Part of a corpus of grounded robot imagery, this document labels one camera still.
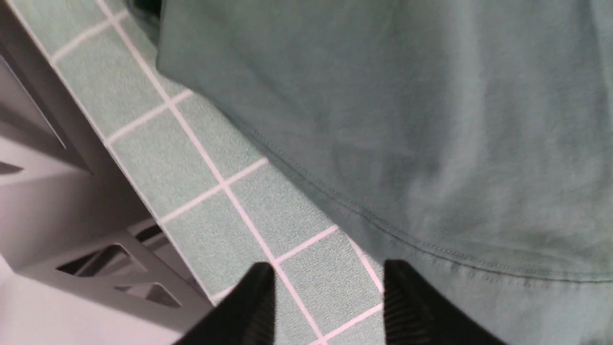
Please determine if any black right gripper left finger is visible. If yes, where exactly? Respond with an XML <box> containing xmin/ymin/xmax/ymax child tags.
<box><xmin>175</xmin><ymin>262</ymin><xmax>276</xmax><ymax>345</ymax></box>

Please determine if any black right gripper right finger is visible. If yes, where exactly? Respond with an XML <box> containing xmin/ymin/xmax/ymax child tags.
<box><xmin>383</xmin><ymin>260</ymin><xmax>504</xmax><ymax>345</ymax></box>

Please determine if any green long-sleeved shirt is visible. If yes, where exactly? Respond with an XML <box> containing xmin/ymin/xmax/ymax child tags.
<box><xmin>157</xmin><ymin>0</ymin><xmax>612</xmax><ymax>345</ymax></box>

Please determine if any green checkered tablecloth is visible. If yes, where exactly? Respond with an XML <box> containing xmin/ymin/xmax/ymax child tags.
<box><xmin>9</xmin><ymin>0</ymin><xmax>385</xmax><ymax>345</ymax></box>

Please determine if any grey table frame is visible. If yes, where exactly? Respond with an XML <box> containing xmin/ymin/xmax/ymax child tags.
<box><xmin>1</xmin><ymin>0</ymin><xmax>213</xmax><ymax>345</ymax></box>

